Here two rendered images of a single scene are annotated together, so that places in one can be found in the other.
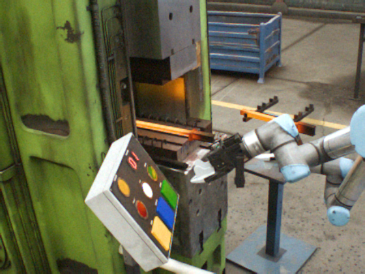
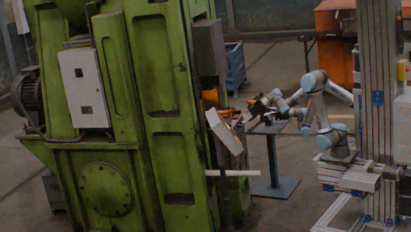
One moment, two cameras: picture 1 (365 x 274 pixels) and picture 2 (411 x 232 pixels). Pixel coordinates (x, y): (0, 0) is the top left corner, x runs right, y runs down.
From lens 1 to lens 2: 2.53 m
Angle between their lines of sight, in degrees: 12
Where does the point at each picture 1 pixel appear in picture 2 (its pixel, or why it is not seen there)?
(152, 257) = (238, 148)
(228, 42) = not seen: hidden behind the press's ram
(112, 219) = (222, 133)
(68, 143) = (179, 120)
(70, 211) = (173, 161)
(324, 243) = (304, 177)
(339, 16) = (286, 34)
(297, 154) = (284, 102)
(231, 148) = (257, 105)
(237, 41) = not seen: hidden behind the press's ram
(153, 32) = (211, 64)
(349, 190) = (307, 118)
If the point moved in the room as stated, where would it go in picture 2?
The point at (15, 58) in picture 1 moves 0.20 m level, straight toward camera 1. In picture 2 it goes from (144, 84) to (157, 87)
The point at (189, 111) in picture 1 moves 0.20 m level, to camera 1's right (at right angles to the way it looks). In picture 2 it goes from (221, 104) to (242, 100)
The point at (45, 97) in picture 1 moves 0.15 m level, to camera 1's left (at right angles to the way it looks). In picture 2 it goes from (161, 100) to (142, 104)
